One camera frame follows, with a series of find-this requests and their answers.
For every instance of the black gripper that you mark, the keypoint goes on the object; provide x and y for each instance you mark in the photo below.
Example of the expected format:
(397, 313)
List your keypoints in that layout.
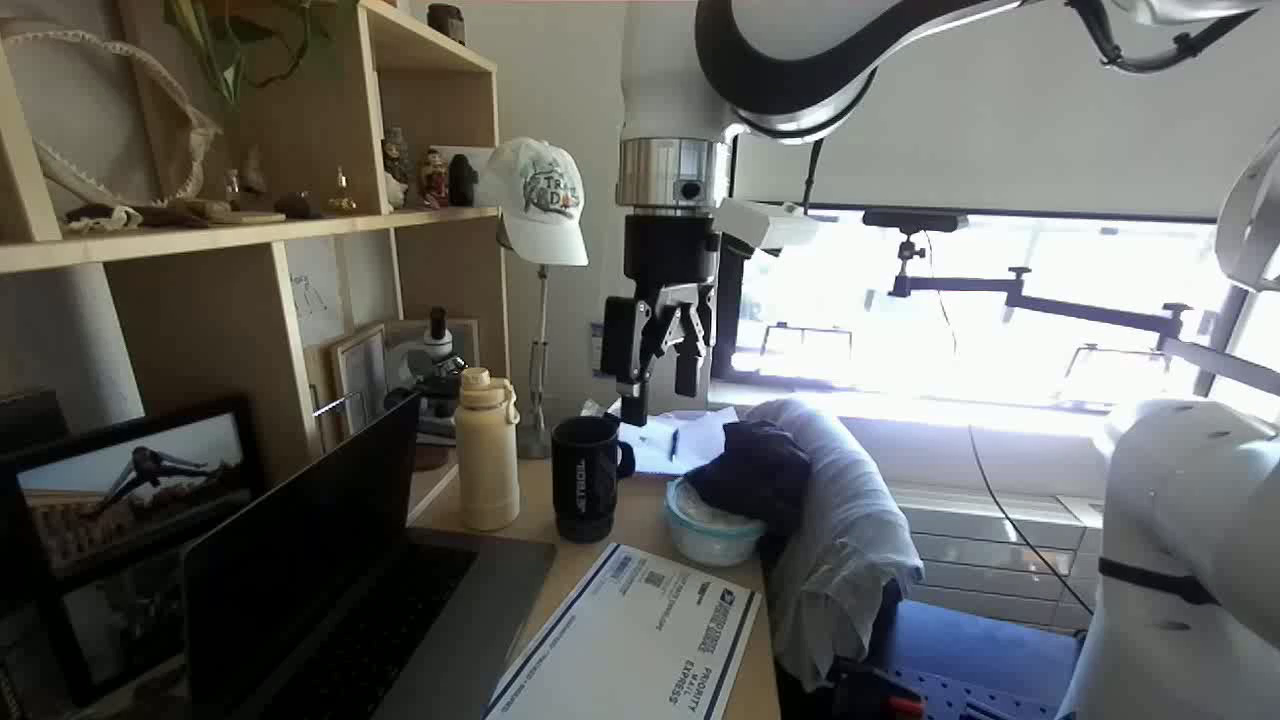
(670, 251)

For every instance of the dark grey laptop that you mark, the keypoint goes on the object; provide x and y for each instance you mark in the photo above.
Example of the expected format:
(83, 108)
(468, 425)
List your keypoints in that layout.
(303, 575)

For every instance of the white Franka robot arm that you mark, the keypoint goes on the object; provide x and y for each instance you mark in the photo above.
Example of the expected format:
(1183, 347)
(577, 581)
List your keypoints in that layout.
(664, 82)

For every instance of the white paper sheets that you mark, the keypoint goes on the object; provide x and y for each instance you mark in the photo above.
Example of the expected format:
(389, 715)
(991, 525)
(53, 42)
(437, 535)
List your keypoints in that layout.
(702, 435)

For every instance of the dark pen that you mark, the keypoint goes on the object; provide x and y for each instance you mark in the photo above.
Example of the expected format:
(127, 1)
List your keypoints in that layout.
(674, 447)

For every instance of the slim white stand pole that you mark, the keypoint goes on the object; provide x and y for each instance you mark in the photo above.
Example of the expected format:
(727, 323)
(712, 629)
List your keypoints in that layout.
(536, 363)

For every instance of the black mug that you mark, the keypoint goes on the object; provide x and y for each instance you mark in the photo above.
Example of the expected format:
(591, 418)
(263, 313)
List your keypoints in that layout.
(586, 480)

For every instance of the dark cloth bundle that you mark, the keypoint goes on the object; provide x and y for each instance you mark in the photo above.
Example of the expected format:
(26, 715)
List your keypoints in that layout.
(754, 471)

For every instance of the white baseball cap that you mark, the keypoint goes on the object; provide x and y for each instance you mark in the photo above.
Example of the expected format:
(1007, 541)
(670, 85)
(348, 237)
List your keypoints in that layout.
(542, 203)

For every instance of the white lidded bowl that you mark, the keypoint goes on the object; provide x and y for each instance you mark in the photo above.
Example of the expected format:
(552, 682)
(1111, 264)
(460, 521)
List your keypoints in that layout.
(705, 535)

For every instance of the cream water bottle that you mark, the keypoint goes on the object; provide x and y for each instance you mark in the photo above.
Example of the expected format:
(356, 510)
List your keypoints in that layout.
(488, 454)

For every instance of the black microscope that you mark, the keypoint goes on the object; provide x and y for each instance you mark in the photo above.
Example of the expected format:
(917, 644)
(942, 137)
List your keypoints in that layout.
(437, 376)

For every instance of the black small figurine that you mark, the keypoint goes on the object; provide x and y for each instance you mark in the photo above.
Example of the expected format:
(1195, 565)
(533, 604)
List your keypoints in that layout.
(460, 183)

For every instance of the grey jacket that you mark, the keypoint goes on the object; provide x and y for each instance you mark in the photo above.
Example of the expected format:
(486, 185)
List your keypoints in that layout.
(845, 546)

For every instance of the brown small figurine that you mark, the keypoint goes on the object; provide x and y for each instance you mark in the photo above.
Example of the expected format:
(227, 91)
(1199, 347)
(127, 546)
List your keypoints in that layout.
(433, 183)

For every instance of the white paper sheet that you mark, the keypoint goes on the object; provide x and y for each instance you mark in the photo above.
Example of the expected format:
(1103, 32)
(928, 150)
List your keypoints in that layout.
(625, 644)

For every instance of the dark small jar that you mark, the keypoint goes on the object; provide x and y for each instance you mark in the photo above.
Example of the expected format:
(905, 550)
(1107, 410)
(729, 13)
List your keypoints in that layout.
(447, 21)

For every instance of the blue perforated board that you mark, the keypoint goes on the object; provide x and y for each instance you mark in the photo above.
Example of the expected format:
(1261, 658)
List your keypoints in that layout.
(983, 663)

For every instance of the wooden shelf unit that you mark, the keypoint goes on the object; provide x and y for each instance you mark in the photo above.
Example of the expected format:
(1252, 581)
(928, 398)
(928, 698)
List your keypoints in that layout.
(200, 333)

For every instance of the green potted plant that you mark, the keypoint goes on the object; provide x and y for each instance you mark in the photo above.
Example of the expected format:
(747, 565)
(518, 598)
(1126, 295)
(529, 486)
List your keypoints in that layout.
(223, 45)

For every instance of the black framed photo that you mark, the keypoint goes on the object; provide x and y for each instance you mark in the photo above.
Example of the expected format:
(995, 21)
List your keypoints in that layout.
(134, 495)

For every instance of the small light picture frame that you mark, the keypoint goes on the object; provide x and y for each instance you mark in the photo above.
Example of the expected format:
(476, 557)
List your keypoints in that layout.
(356, 380)

